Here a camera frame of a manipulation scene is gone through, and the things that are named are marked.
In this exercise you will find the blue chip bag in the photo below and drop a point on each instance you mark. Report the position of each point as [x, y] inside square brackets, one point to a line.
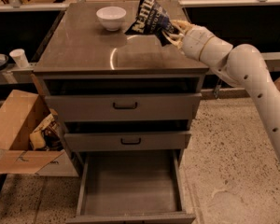
[152, 19]

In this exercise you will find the bottom grey drawer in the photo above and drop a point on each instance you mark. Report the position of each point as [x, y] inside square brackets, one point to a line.
[131, 187]

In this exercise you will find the grey drawer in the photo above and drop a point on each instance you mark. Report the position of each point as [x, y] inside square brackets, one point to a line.
[131, 187]
[84, 142]
[126, 107]

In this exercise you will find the white ceramic bowl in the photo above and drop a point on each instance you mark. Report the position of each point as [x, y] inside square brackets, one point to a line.
[111, 18]

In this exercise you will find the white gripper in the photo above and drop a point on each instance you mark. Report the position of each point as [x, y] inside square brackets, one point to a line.
[196, 43]

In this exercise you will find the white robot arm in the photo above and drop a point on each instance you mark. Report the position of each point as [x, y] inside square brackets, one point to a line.
[261, 89]

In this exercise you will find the crumpled items in box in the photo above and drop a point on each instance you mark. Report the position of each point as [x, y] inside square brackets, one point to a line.
[45, 136]

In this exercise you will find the open cardboard box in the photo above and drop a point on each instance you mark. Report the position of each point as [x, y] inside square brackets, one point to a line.
[20, 114]

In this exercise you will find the middle grey drawer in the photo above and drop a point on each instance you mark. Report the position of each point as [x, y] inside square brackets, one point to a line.
[84, 142]

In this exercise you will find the top grey drawer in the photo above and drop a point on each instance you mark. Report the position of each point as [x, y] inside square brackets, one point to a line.
[126, 107]

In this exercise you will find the grey drawer cabinet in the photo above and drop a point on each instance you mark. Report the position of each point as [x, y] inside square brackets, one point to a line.
[83, 58]

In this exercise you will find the white paper cup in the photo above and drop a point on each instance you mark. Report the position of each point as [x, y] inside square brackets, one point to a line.
[19, 57]

